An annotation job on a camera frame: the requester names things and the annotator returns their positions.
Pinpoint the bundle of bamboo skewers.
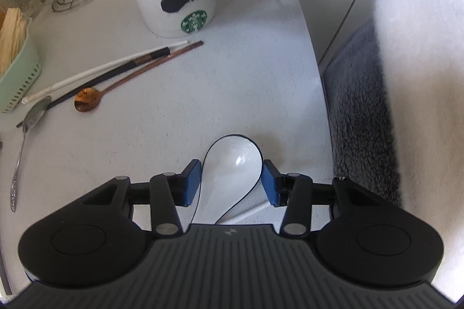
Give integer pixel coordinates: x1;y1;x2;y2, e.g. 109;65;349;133
0;7;30;77

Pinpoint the white ceramic spoon black rim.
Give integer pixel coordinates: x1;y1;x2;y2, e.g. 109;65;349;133
191;134;264;225

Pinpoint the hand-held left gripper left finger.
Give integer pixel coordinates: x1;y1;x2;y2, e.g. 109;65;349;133
80;158;202;239

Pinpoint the green plastic basket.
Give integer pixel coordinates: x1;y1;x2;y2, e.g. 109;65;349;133
0;6;42;114

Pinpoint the silver spoon ornate handle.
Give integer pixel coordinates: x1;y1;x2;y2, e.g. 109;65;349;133
10;96;52;214

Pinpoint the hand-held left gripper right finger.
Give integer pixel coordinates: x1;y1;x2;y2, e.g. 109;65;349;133
261;159;385;239

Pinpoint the white chopstick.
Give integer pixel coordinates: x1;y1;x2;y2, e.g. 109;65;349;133
217;203;272;225
21;38;190;105

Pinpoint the black chopstick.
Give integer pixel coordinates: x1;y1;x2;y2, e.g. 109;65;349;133
15;47;171;129

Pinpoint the copper long handle spoon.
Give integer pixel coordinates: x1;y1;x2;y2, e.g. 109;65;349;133
73;40;204;113

